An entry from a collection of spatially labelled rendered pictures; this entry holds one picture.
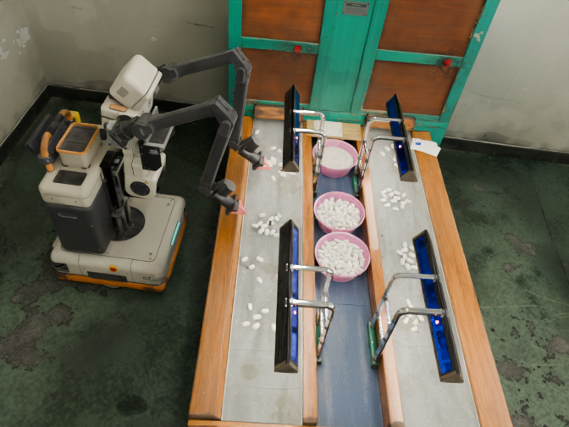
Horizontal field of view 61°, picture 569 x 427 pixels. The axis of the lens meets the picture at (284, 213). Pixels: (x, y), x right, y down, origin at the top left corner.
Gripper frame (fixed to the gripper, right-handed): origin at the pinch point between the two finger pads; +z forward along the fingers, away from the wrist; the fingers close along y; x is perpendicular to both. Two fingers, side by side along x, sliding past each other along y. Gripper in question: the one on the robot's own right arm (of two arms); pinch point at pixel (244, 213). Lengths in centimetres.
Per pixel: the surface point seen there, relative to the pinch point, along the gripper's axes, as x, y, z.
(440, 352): -67, -81, 38
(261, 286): -1.0, -37.0, 12.6
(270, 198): -2.4, 18.2, 14.5
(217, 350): 8, -70, -1
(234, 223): 6.7, -2.6, -0.1
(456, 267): -63, -21, 82
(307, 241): -16.6, -11.3, 27.2
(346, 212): -28, 12, 45
